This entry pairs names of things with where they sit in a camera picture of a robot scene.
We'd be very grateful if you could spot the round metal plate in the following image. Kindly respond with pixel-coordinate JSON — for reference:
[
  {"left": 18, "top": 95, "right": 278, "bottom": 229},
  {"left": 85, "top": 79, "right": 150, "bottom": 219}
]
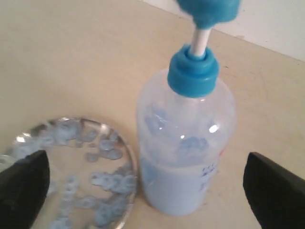
[{"left": 0, "top": 117, "right": 137, "bottom": 229}]

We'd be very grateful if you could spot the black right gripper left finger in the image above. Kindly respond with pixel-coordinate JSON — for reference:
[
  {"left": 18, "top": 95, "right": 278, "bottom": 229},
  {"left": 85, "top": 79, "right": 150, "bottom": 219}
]
[{"left": 0, "top": 150, "right": 50, "bottom": 229}]

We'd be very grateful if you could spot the clear blue pump bottle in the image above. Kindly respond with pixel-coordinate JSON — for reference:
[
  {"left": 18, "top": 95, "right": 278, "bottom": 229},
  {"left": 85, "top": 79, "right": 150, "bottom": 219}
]
[{"left": 137, "top": 0, "right": 240, "bottom": 216}]

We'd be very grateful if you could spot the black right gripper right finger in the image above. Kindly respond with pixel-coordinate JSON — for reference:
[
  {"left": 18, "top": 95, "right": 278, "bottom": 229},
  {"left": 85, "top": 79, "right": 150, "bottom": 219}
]
[{"left": 243, "top": 152, "right": 305, "bottom": 229}]

